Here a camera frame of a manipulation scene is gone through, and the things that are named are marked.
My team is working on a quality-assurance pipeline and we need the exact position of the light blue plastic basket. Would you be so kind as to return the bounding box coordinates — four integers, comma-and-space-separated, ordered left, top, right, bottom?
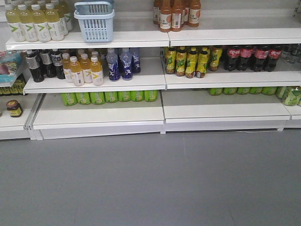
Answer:
74, 0, 115, 43

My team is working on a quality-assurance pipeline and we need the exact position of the blue sports drink bottle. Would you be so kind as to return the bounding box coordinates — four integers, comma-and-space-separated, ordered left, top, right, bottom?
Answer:
120, 48, 133, 81
106, 48, 120, 81
129, 48, 141, 74

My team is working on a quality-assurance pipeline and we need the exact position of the yellow label tea bottle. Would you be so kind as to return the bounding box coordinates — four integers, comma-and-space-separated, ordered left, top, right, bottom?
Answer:
185, 47, 198, 78
175, 46, 187, 77
196, 47, 208, 78
209, 46, 222, 72
165, 47, 176, 74

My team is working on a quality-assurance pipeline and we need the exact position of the yellow juice bottle white cap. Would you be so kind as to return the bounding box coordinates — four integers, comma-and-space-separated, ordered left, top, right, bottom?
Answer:
62, 53, 73, 83
80, 53, 93, 83
90, 56, 103, 86
70, 56, 84, 86

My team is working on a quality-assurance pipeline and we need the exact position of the green can multipack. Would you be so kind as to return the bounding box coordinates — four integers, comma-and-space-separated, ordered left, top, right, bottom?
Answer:
61, 90, 159, 106

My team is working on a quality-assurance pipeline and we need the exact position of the white metal shelving unit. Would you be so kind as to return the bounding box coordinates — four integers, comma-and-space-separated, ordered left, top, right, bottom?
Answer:
0, 0, 301, 141

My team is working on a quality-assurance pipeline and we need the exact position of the orange juice bottle front left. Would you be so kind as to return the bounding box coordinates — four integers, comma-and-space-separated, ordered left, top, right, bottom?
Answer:
160, 0, 172, 32

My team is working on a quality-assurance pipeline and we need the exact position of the orange juice bottle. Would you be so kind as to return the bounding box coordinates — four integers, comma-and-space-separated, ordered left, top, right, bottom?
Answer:
188, 0, 201, 27
160, 0, 172, 32
171, 0, 182, 32

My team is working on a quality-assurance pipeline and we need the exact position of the cola bottle red label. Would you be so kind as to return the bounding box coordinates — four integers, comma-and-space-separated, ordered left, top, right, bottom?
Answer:
251, 44, 269, 72
263, 44, 283, 72
224, 45, 241, 72
237, 45, 254, 71

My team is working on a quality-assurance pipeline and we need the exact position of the orange juice bottle front right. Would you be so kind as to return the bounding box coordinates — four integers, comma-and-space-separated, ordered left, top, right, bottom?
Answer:
171, 0, 182, 32

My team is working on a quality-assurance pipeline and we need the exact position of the dark tea bottle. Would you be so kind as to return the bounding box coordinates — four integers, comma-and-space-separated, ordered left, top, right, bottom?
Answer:
51, 48, 65, 79
26, 49, 44, 82
40, 49, 56, 78

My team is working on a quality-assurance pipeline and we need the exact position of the pale green tea bottle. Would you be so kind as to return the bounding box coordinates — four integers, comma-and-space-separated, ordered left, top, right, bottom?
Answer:
31, 4, 51, 42
5, 5, 26, 42
18, 4, 38, 42
45, 3, 64, 41

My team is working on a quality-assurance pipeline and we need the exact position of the brown sauce jar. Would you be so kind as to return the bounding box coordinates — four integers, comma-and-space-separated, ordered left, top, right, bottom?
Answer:
6, 100, 23, 118

